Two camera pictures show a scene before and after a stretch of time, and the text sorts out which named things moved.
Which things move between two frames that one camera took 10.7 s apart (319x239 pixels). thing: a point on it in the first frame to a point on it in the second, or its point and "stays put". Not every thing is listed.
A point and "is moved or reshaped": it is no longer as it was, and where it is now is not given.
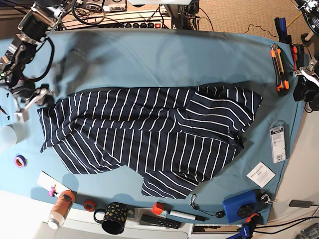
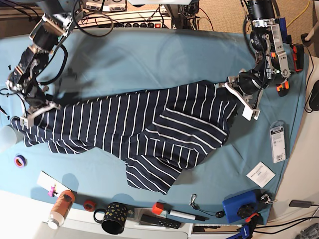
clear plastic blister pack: x=277 y=136 stays put
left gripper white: x=48 y=99 to x=24 y=120
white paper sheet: x=47 y=181 stays put
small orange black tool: x=298 y=56 stays put
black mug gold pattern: x=114 y=218 stays put
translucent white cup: x=8 y=137 stays put
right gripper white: x=305 y=89 to x=248 y=112
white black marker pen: x=187 y=215 stays put
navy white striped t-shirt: x=175 y=136 is moved or reshaped
